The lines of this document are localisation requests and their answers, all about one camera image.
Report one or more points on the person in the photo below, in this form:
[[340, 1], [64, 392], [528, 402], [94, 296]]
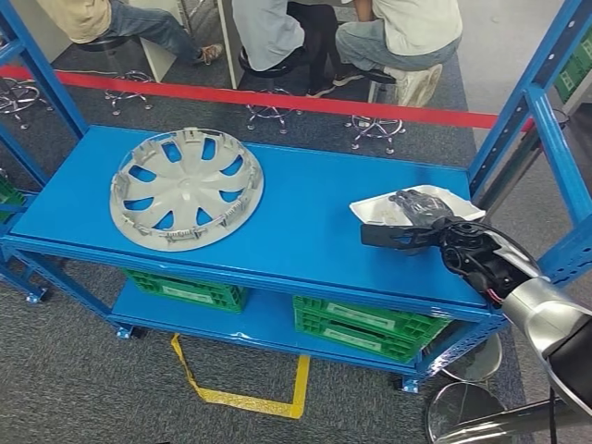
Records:
[[143, 21], [416, 24], [266, 30]]

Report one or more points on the dark stanchion post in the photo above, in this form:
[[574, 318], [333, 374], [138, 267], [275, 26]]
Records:
[[509, 174]]

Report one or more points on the silver metal bar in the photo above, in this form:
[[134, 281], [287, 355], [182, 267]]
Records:
[[509, 423]]

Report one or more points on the white mirror cover part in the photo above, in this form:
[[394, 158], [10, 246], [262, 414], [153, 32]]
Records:
[[374, 211]]

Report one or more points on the blue metal shelf rack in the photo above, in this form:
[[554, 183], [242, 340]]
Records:
[[300, 202]]

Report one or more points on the grey wheel hubcap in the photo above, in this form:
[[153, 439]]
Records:
[[185, 190]]

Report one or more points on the red barrier tape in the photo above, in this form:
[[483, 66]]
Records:
[[277, 100]]

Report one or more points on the black chrome swivel stool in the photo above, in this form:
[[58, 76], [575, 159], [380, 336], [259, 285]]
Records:
[[104, 43], [268, 68], [18, 95], [374, 125]]

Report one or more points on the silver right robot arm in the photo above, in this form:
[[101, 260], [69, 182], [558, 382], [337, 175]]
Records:
[[546, 312]]

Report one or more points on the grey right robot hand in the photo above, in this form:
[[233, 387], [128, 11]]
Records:
[[425, 208]]

